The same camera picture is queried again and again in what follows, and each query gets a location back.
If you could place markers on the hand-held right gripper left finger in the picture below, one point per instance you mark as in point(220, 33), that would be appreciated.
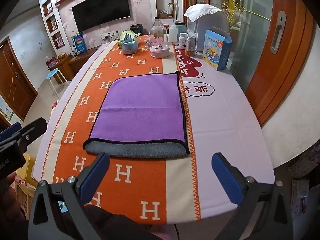
point(96, 173)

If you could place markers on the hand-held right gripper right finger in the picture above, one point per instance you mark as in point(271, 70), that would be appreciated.
point(226, 178)

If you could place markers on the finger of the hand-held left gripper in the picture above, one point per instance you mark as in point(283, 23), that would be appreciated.
point(8, 131)
point(33, 130)

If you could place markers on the purple grey towel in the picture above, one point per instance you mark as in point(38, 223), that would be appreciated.
point(140, 110)

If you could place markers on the person's left hand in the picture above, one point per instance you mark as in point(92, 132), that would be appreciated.
point(7, 195)

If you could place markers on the yellow plastic chair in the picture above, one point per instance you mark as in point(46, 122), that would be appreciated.
point(26, 172)

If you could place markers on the orange letter-print blanket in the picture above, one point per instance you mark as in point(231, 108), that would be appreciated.
point(120, 175)

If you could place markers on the wooden room door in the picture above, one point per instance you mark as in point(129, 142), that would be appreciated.
point(15, 85)

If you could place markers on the white printed tablecloth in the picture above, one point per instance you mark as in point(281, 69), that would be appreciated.
point(225, 130)

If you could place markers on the blue round stool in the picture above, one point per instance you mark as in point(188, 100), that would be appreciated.
point(55, 73)

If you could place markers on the red gift bag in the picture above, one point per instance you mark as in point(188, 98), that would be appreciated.
point(53, 62)

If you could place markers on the wooden television cabinet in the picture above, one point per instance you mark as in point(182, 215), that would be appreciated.
point(72, 65)

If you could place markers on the blue toy box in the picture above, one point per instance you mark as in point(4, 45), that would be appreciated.
point(78, 43)

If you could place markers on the white power strip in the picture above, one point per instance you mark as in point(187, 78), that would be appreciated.
point(109, 35)

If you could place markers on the blue cartoon carton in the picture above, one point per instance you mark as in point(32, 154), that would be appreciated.
point(215, 52)

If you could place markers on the blue castle snow globe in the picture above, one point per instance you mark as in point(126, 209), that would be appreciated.
point(128, 42)

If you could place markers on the wooden sliding door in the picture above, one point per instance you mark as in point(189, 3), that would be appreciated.
point(282, 60)

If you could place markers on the amber glass jar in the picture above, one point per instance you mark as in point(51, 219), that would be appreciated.
point(190, 46)

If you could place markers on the pink round music box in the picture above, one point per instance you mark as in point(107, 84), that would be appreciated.
point(159, 50)

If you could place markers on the black flat television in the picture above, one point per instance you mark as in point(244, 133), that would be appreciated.
point(102, 7)

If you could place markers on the black small appliance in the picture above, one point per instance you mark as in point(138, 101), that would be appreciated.
point(136, 28)

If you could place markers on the white pill bottle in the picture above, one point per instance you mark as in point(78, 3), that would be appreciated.
point(183, 41)

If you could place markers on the white water dispenser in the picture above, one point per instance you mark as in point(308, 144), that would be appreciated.
point(212, 25)

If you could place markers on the white plastic bottle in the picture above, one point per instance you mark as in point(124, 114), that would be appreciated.
point(172, 33)

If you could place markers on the clear glass bottle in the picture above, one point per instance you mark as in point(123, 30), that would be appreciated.
point(157, 30)

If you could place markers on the teal lidded jar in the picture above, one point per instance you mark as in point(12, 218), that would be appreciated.
point(180, 27)

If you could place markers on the white folded cloth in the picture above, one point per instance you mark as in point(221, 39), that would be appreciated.
point(202, 11)

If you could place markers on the gold metal ornament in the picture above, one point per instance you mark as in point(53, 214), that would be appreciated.
point(233, 5)

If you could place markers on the colourful wall poster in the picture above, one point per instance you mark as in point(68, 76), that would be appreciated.
point(6, 111)

